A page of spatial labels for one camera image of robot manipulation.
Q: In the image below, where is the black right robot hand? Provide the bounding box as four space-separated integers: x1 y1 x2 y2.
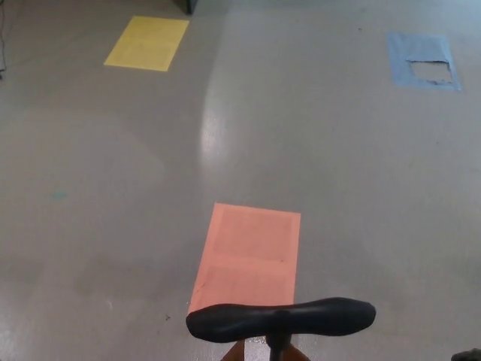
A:
452 348 481 361

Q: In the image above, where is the black-handled air pump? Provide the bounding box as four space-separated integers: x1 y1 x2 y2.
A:
186 296 377 361

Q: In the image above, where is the salmon orange paper sheet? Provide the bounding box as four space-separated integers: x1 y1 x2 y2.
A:
186 202 302 315

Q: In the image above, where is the torn blue paper sheet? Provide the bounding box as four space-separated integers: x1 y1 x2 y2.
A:
386 32 463 92

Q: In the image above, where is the yellow paper sheet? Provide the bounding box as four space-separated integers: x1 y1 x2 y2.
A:
103 15 190 72

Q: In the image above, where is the black furniture base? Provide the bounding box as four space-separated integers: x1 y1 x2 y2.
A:
173 0 201 16

